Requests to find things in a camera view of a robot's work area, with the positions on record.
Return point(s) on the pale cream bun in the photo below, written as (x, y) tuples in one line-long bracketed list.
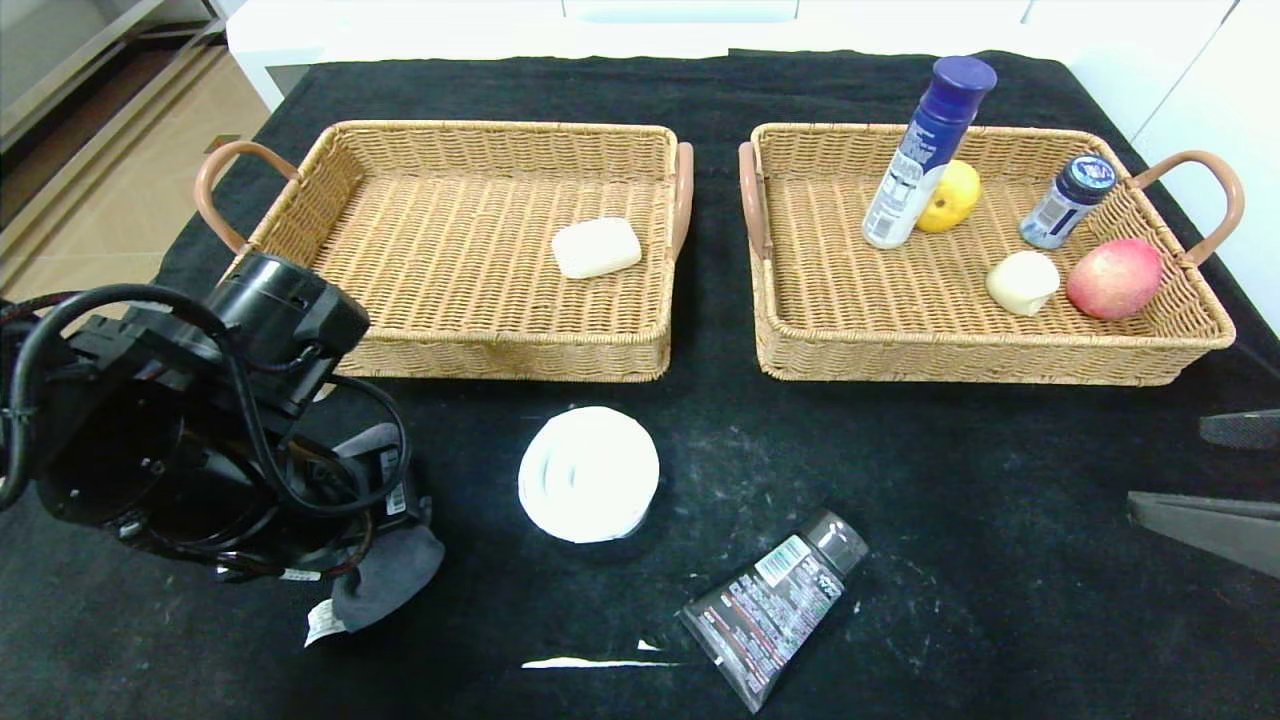
[(1022, 282)]

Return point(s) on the black squeeze tube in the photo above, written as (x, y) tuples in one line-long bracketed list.
[(770, 610)]

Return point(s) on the black table cloth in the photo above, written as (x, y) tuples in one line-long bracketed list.
[(700, 90)]

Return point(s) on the white paper strip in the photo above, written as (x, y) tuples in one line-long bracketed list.
[(580, 662)]

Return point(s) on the white soap bar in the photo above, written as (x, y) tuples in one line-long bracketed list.
[(597, 248)]

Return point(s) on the white tape roll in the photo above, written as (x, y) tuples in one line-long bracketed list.
[(588, 475)]

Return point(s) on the yellow pear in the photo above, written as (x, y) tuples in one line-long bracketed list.
[(955, 195)]

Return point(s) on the blue cap spray can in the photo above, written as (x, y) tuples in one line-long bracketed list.
[(905, 200)]

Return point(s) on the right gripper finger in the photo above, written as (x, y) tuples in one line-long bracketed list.
[(1245, 430), (1220, 530)]

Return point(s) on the wicker basket holding apple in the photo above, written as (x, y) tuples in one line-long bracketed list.
[(880, 290)]

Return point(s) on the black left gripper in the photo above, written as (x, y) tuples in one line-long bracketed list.
[(394, 489)]

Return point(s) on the grey metal shelf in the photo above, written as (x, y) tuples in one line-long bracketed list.
[(60, 50)]

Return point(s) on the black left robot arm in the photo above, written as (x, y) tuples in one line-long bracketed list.
[(110, 450)]

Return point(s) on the small dark cap bottle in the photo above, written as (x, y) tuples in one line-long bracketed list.
[(1060, 205)]

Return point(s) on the red apple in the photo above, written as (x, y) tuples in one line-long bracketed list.
[(1113, 278)]

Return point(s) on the wicker basket holding soap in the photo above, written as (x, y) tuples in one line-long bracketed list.
[(500, 300)]

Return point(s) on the grey cloth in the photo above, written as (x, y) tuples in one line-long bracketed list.
[(395, 575)]

